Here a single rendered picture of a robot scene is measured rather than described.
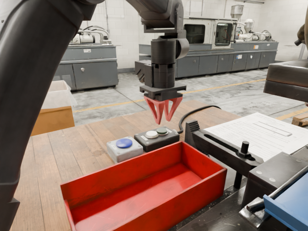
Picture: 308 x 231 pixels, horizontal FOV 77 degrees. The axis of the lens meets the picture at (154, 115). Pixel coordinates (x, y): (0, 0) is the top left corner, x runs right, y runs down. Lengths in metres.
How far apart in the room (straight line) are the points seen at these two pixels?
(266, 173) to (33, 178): 0.43
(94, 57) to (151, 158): 4.30
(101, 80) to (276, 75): 4.54
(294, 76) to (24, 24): 0.27
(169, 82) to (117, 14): 6.50
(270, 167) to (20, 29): 0.35
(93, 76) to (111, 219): 4.40
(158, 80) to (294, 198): 0.32
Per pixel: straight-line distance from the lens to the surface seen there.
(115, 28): 6.86
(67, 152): 0.54
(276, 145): 0.62
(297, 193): 0.32
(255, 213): 0.27
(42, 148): 0.59
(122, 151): 0.45
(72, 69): 4.57
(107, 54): 4.71
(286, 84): 0.27
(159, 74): 0.45
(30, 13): 0.21
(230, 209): 0.39
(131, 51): 7.06
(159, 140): 0.49
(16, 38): 0.21
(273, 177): 0.34
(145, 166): 0.40
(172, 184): 0.40
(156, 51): 0.44
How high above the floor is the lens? 1.17
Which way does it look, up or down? 22 degrees down
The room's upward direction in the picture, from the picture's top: straight up
